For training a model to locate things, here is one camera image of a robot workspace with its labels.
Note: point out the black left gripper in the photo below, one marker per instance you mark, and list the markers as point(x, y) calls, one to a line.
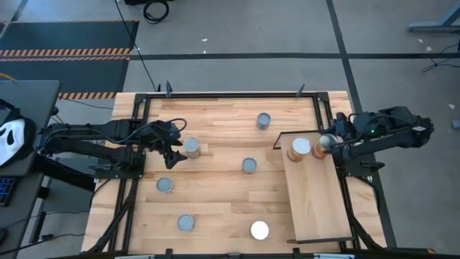
point(160, 136)

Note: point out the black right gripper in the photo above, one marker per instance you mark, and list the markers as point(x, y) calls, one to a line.
point(348, 140)

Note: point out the tan labelled tin can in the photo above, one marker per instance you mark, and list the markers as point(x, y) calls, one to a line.
point(192, 145)

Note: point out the carrot print tin can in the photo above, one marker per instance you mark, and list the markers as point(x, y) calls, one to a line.
point(164, 185)

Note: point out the silver-topped tin can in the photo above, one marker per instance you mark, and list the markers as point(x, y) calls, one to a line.
point(185, 222)
point(249, 165)

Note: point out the blue labelled tin can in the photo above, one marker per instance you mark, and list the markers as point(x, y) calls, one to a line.
point(263, 120)

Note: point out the pale blue and green can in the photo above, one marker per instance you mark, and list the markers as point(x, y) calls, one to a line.
point(259, 230)

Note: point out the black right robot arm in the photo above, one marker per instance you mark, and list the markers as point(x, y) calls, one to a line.
point(395, 133)

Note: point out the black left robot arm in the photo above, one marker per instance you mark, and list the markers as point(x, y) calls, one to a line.
point(90, 129)

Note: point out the black clamp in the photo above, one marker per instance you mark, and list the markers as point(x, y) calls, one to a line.
point(300, 91)
point(168, 90)

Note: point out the black stand beam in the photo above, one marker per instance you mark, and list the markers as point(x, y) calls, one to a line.
point(64, 172)

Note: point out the black mat with hazard stripe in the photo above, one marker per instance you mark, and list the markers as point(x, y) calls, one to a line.
point(72, 75)
point(72, 36)

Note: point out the dark grey desk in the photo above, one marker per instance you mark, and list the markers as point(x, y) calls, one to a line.
point(32, 100)

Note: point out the grey metal table foot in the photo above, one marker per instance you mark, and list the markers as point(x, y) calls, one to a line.
point(431, 27)

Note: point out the white ghost mask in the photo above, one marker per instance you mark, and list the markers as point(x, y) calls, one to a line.
point(10, 140)

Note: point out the black keyboard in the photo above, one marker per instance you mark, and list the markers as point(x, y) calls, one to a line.
point(5, 190)

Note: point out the wooden shelf with black frame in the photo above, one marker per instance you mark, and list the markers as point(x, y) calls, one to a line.
point(316, 201)

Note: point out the black metal table frame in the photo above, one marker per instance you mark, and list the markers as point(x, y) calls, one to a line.
point(230, 95)

